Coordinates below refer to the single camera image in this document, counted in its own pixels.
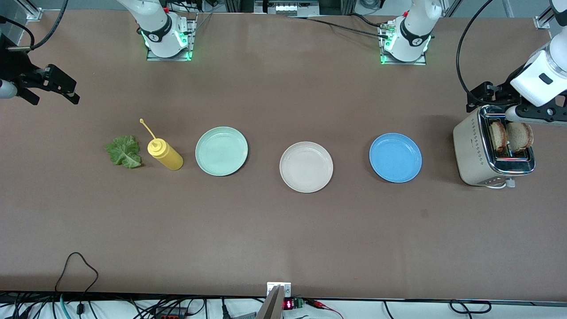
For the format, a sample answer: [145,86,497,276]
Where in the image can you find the beige chrome toaster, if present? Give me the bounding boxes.
[453,105,536,189]

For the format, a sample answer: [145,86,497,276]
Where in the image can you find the green lettuce leaf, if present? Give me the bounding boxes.
[105,135,143,169]

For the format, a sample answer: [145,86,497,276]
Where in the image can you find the blue plate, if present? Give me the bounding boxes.
[369,132,423,183]

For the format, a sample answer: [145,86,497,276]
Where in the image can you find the red clip wires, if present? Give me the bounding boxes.
[306,299,344,319]

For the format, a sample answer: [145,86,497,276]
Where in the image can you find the beige plate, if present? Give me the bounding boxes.
[279,141,334,194]

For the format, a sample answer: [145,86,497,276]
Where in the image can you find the thin black looped cable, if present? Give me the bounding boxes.
[55,252,99,294]

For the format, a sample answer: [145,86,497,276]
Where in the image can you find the round-topped bread slice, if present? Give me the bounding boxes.
[506,122,534,153]

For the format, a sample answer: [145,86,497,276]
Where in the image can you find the square white bread slice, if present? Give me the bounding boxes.
[489,121,509,156]

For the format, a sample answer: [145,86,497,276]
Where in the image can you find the grey metal mount beam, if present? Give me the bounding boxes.
[256,285,284,319]

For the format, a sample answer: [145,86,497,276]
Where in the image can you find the yellow squeeze bottle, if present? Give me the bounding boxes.
[140,118,184,171]

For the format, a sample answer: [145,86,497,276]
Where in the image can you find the small silver metal bracket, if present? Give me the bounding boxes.
[267,282,292,298]

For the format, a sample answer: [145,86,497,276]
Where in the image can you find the grey lit device box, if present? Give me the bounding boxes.
[255,0,319,16]

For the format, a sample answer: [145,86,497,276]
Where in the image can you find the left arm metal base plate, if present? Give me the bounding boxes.
[379,20,428,66]

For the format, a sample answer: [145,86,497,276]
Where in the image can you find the black coiled cable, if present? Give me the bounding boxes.
[450,300,492,314]

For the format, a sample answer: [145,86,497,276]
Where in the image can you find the pale green plate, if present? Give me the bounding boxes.
[195,126,249,177]

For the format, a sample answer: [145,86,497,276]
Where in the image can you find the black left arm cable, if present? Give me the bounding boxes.
[456,0,494,107]

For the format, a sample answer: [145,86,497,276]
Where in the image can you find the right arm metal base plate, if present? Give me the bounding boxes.
[146,12,198,62]

